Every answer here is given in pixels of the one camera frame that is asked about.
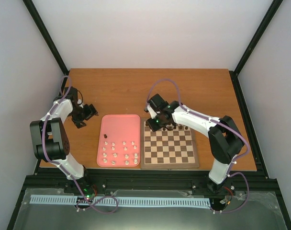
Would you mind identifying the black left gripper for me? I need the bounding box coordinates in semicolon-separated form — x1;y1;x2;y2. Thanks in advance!
70;103;99;129

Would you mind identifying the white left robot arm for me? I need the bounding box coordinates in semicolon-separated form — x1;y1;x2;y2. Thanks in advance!
30;87;98;193

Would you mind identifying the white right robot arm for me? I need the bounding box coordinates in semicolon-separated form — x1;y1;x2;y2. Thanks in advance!
145;94;250;184

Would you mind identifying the wooden chess board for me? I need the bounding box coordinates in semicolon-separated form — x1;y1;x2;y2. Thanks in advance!
141;118;200;170

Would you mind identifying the pink plastic tray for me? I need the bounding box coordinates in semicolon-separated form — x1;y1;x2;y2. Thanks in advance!
97;115;141;168

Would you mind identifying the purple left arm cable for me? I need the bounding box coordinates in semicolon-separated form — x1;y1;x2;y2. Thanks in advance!
42;76;119;214

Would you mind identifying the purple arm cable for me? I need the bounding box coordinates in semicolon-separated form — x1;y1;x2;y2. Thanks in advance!
145;78;250;214
42;76;119;214

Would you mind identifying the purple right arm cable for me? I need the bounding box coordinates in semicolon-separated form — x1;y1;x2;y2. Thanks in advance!
145;78;250;214

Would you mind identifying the black aluminium frame rail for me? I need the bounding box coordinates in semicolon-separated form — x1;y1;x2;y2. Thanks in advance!
23;167;279;199

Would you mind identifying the light blue cable duct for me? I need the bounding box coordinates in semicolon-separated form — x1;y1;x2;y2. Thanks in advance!
29;195;211;209

